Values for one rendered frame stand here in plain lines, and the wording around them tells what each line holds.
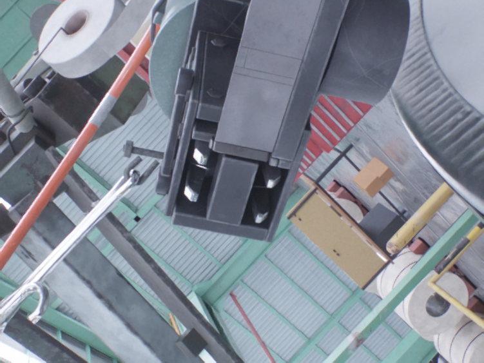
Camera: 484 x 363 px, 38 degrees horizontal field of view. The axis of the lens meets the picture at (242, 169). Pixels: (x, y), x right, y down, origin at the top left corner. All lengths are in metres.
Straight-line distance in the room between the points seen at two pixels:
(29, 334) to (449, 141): 0.92
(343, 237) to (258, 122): 10.19
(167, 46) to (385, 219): 10.53
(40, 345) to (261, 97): 0.91
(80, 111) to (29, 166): 0.14
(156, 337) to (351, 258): 9.57
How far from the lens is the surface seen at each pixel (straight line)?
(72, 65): 1.16
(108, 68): 1.41
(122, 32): 1.14
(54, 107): 1.26
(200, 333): 1.26
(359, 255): 10.83
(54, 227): 1.23
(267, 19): 0.40
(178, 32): 0.57
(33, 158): 1.22
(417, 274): 4.01
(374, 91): 0.44
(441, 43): 0.60
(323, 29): 0.40
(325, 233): 10.46
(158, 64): 0.58
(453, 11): 0.63
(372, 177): 9.72
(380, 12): 0.43
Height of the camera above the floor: 1.45
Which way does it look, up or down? level
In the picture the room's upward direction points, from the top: 136 degrees counter-clockwise
